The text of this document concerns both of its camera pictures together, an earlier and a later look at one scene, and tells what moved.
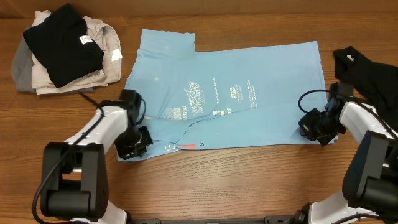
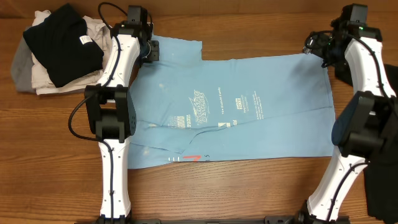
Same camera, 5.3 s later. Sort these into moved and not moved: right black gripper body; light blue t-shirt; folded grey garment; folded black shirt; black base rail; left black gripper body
Moved: left black gripper body; light blue t-shirt; right black gripper body
Not moved: black base rail; folded black shirt; folded grey garment
